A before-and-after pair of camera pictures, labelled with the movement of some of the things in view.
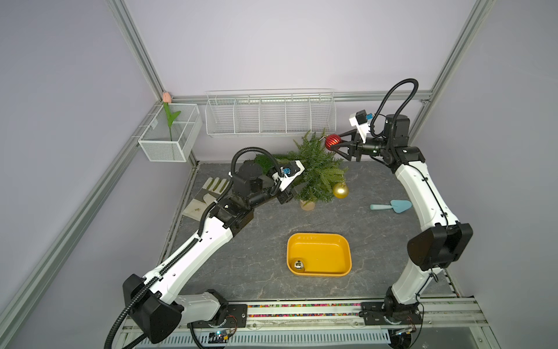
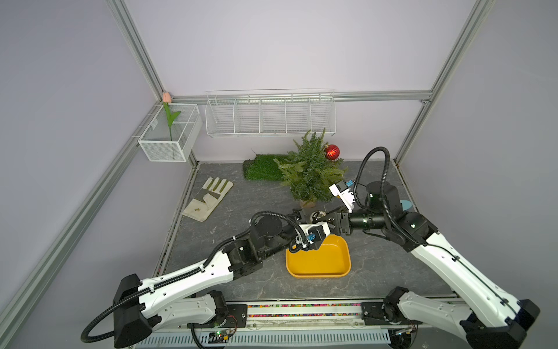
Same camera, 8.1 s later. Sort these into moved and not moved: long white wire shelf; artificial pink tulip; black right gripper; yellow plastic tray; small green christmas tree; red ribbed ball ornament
Moved: red ribbed ball ornament; black right gripper
Not moved: small green christmas tree; artificial pink tulip; long white wire shelf; yellow plastic tray
